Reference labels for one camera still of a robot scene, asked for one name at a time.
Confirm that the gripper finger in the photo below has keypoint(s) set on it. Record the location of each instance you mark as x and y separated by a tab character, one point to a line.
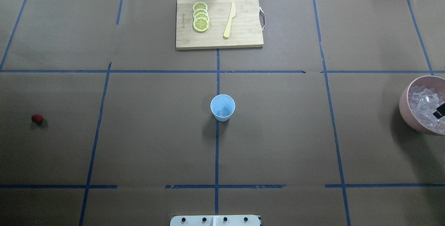
440	111

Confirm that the light blue cup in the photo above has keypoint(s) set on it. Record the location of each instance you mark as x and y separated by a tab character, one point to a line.
220	101

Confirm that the pile of ice cubes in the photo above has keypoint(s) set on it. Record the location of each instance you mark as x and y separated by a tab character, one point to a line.
423	103

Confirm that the pink bowl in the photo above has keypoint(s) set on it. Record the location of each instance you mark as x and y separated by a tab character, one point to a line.
404	107

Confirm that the bamboo cutting board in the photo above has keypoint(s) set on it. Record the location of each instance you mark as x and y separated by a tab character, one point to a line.
247	31

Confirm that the yellow plastic knife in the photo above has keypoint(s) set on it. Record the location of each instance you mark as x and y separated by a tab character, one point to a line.
228	27

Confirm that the lemon slice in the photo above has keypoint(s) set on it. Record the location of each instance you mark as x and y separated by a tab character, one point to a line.
200	25
201	18
200	5
199	10

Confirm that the red strawberry on table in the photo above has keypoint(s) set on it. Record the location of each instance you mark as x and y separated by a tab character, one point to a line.
37	119

